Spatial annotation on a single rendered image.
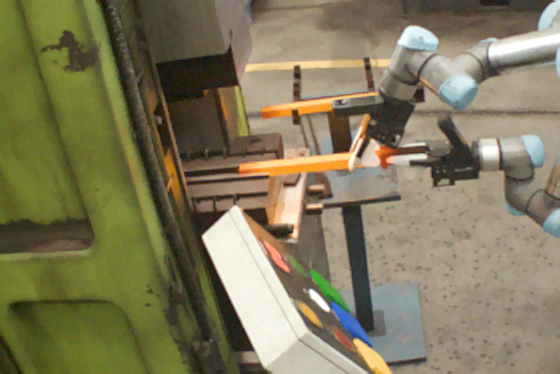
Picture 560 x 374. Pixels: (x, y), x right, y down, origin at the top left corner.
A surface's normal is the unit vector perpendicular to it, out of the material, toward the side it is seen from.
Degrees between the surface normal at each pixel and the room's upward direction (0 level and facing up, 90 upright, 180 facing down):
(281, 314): 30
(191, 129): 90
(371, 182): 0
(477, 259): 0
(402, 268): 0
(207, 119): 90
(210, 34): 90
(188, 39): 90
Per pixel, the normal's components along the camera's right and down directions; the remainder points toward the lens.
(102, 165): -0.10, 0.55
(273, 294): -0.61, -0.55
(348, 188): -0.16, -0.82
